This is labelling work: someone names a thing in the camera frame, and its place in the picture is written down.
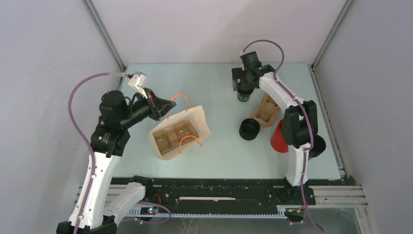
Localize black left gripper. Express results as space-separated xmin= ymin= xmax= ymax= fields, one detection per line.
xmin=120 ymin=87 xmax=176 ymax=128

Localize dark takeout coffee cup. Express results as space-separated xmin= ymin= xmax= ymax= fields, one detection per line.
xmin=237 ymin=90 xmax=253 ymax=102

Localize paper bag orange handles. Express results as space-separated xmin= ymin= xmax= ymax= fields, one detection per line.
xmin=148 ymin=94 xmax=211 ymax=160

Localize brown pulp cup carrier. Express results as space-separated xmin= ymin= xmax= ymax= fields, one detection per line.
xmin=252 ymin=93 xmax=281 ymax=128

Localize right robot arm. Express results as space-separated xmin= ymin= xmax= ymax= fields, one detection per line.
xmin=231 ymin=52 xmax=326 ymax=204

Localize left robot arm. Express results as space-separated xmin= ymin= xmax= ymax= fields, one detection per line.
xmin=56 ymin=88 xmax=176 ymax=234

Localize red straw holder cup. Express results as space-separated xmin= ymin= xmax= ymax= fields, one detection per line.
xmin=270 ymin=119 xmax=289 ymax=153

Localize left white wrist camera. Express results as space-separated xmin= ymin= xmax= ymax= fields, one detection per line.
xmin=128 ymin=72 xmax=148 ymax=99

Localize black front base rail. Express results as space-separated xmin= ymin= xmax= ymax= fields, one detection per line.
xmin=111 ymin=175 xmax=316 ymax=215

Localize aluminium frame rail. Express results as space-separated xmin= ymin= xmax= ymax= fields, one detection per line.
xmin=81 ymin=0 xmax=127 ymax=71

